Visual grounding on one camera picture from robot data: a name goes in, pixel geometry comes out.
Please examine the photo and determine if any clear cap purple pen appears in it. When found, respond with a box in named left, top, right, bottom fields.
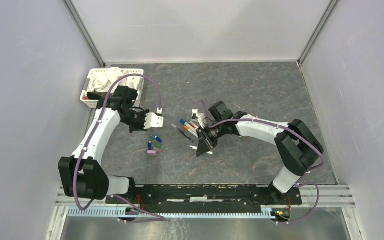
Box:
left=171, top=123, right=194, bottom=143

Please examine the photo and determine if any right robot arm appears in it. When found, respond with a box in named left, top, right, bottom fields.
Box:
left=191, top=101, right=324, bottom=204

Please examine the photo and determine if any white plastic basket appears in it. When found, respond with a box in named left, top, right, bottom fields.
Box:
left=80, top=68, right=144, bottom=109

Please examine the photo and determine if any grey cable duct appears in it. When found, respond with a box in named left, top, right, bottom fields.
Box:
left=66, top=206, right=276, bottom=220

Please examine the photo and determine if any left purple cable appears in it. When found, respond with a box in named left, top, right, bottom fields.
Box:
left=72, top=73, right=166, bottom=224

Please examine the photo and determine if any blue whiteboard marker cap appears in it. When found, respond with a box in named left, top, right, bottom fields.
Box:
left=151, top=134, right=163, bottom=143

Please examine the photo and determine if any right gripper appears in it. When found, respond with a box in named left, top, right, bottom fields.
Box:
left=196, top=120, right=227, bottom=156

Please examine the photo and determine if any white crumpled cloth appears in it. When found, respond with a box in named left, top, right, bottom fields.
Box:
left=86, top=67, right=141, bottom=94

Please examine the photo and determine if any purple cable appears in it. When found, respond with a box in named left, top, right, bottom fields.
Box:
left=72, top=73, right=166, bottom=224
left=196, top=100, right=326, bottom=225

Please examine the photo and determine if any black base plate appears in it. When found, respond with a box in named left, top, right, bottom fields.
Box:
left=123, top=184, right=303, bottom=214

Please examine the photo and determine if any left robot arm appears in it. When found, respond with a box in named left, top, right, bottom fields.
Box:
left=58, top=86, right=149, bottom=204

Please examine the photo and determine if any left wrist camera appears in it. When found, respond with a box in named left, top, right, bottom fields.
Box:
left=144, top=107, right=164, bottom=130

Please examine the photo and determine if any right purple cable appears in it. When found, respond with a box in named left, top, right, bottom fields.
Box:
left=196, top=100, right=326, bottom=225

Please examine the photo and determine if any orange cap marker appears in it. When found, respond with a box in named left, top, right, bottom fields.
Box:
left=183, top=125, right=198, bottom=138

